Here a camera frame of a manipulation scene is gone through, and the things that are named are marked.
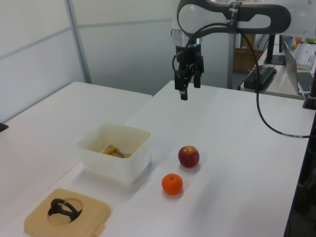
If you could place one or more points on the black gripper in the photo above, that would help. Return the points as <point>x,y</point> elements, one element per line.
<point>190,53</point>

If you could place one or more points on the red toy apple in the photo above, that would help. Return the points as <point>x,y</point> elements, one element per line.
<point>188,158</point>

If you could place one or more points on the orange toy fruit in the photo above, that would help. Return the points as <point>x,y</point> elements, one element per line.
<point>172,184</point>

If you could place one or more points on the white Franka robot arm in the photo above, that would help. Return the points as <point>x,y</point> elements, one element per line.
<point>187,14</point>

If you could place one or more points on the white plastic container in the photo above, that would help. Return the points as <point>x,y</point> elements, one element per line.
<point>111,168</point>

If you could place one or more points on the beige container lid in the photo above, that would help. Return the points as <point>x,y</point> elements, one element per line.
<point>96,212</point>

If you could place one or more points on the brown wooden cabinet panel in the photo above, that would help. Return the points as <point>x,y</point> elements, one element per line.
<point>248,40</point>

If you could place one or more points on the black box on desk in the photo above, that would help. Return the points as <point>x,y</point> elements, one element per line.
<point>267,74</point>

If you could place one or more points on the black monitor stand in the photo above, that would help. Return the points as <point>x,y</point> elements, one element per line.
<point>271,47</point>

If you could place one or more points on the grey office desk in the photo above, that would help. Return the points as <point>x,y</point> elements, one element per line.
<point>279,81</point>

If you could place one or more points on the silver laptop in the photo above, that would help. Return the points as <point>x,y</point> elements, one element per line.
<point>290,64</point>

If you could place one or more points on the yellow toy with grey bolt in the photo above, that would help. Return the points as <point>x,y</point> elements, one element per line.
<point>111,150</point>

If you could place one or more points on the green round object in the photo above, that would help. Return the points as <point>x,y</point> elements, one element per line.
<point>311,40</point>

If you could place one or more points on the grey partition post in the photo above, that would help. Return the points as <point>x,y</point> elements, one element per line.
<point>77,37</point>
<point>232,61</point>

